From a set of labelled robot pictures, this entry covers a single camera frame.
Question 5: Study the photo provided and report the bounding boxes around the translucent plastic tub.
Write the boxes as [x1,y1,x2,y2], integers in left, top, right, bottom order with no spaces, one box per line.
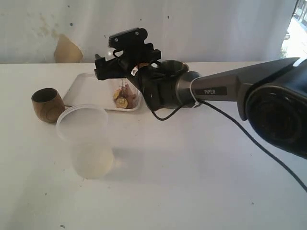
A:
[56,104,115,179]

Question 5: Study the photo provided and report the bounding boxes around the stainless steel cup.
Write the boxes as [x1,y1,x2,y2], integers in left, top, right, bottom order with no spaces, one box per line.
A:
[159,60,189,77]

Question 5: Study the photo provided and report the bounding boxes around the white rectangular tray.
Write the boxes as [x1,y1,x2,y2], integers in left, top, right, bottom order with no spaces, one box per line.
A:
[63,73,142,112]

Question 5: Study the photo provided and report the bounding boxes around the clear measuring cup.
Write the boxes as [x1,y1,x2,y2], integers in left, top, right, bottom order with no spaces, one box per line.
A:
[107,78,140,110]

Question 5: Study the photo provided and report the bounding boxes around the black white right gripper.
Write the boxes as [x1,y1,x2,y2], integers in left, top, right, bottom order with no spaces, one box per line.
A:
[94,27,161,81]

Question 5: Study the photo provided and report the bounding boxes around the brown wooden cup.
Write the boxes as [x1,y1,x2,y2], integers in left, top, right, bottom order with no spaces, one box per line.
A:
[31,88,65,123]

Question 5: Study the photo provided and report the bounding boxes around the brown object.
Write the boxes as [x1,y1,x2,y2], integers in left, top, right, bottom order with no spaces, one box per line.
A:
[113,84,137,109]

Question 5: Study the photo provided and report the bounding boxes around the white zip tie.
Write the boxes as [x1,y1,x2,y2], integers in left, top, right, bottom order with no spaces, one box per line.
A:
[189,77,201,108]

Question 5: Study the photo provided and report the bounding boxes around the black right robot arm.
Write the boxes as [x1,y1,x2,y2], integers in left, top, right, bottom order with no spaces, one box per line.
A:
[95,28,307,158]

